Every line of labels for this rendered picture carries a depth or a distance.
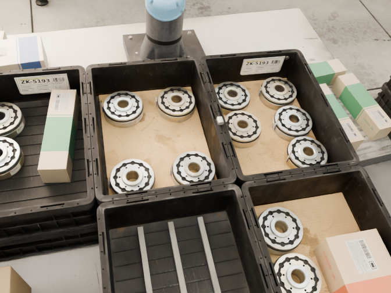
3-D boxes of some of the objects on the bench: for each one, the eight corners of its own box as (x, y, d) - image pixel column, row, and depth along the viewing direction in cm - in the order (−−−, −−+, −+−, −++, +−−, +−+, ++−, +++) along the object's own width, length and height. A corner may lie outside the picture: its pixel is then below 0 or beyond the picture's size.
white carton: (46, 56, 130) (40, 35, 123) (50, 81, 124) (43, 60, 117) (-17, 64, 125) (-28, 42, 118) (-17, 90, 119) (-28, 69, 112)
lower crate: (-11, 132, 110) (-27, 104, 101) (95, 121, 116) (90, 93, 107) (-25, 267, 88) (-47, 249, 79) (106, 245, 94) (101, 225, 85)
